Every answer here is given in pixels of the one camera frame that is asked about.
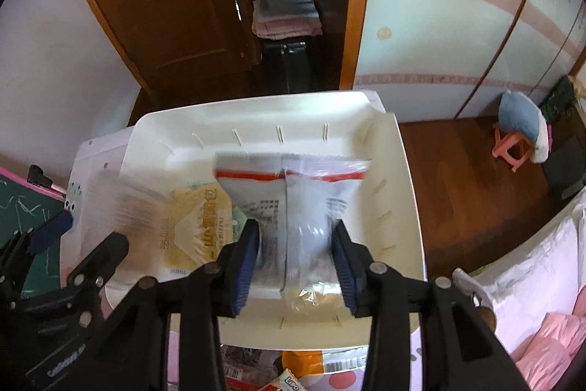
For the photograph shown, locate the dark brown snack packet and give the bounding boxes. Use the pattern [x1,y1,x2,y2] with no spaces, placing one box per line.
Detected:
[222,345,281,391]

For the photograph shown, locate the red and white snack packet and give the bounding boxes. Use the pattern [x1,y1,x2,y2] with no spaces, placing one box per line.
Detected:
[268,368,305,391]

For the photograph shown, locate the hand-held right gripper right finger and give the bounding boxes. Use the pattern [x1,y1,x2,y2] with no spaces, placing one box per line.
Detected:
[330,219,532,391]

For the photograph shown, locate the orange snack packet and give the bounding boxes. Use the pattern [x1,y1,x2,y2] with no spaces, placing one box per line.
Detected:
[280,350,328,378]

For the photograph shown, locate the white pillow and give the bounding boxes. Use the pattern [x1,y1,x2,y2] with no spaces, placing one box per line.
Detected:
[476,217,580,328]

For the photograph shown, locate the white packet with barcode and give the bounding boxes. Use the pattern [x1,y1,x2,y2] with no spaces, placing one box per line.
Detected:
[323,347,369,373]

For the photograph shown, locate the pink blanket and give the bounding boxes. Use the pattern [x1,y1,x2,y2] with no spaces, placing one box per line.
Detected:
[508,313,586,391]

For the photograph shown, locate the dark green patterned cloth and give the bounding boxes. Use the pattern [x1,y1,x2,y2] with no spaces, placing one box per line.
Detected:
[540,75,575,121]

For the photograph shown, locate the white stuffed cushion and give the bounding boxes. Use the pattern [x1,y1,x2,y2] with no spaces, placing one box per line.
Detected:
[531,116,552,165]

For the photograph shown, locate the light blue sliding wardrobe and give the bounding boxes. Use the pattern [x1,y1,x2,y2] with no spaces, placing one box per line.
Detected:
[355,0,586,121]

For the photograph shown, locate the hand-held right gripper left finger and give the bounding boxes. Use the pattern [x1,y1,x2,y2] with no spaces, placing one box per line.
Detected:
[87,219,262,391]

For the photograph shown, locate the white plastic tray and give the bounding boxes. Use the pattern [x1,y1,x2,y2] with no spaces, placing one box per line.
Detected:
[104,90,429,348]

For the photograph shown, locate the dark box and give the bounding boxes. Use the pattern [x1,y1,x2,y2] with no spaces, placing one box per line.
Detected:
[545,139,586,199]

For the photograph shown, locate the brown wooden bedpost knob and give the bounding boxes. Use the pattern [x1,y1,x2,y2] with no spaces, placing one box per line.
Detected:
[476,304,497,328]

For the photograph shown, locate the folded blue towel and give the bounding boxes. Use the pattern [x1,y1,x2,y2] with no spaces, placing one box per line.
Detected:
[254,0,319,21]

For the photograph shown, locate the black clip on pink bar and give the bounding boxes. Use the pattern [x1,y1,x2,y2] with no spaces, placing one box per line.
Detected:
[27,164,67,195]

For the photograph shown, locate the blue cushion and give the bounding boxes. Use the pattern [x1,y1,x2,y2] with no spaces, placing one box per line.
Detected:
[498,91,541,144]

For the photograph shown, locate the white packet with red stripe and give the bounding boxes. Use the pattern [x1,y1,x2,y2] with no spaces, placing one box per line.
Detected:
[214,151,371,311]

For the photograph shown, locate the folded pink towel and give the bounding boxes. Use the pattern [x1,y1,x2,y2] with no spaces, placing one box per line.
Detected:
[253,18,321,39]

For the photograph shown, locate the green chalkboard with pink frame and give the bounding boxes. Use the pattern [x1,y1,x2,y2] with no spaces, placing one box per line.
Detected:
[0,166,69,295]

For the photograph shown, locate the cream yellow snack packet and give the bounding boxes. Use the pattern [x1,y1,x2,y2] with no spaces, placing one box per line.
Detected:
[158,182,248,277]

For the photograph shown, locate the pink plastic stool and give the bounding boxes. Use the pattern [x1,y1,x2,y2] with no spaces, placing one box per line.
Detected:
[492,123,538,173]

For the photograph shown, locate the wooden shelf cabinet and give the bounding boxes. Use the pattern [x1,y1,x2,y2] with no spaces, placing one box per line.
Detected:
[220,0,376,92]

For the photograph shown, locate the black suitcase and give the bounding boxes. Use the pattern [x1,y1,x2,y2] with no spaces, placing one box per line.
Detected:
[262,39,316,94]

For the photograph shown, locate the clear plastic snack packet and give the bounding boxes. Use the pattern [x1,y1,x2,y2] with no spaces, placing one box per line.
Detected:
[80,169,184,245]

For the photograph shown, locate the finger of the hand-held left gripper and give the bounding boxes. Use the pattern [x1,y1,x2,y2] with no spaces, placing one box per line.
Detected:
[0,210,75,295]
[64,232,130,314]

